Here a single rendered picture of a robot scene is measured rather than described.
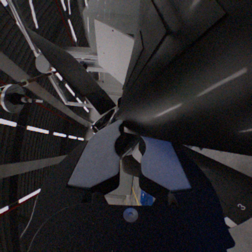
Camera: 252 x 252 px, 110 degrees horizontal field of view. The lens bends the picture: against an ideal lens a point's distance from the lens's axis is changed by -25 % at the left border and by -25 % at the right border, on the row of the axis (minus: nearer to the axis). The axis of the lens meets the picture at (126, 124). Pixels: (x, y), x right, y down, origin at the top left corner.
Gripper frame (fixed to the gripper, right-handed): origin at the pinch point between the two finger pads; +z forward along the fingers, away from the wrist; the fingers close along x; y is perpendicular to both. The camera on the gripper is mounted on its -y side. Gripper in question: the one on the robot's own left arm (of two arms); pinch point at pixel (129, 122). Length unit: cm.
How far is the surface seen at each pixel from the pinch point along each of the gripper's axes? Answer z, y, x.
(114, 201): 536, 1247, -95
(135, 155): 11.2, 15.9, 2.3
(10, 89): 10.6, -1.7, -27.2
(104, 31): 44.9, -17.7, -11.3
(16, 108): 10.8, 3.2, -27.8
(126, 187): 376, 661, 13
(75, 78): 20.0, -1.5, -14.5
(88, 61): 80, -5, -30
